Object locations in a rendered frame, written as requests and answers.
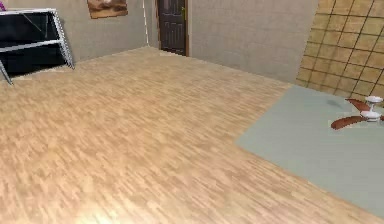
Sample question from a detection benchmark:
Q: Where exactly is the dark brown room door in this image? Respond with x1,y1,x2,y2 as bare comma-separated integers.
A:
155,0,190,57

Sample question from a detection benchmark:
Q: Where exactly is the white fan with brown blades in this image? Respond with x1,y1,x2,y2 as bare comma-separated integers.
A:
330,95,384,131

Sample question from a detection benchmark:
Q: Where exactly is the brown framed wall picture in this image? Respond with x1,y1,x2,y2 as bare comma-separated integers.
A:
86,0,129,20

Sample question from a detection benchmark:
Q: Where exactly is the black shelf with grey frame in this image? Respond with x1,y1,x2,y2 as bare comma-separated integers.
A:
0,8,76,86

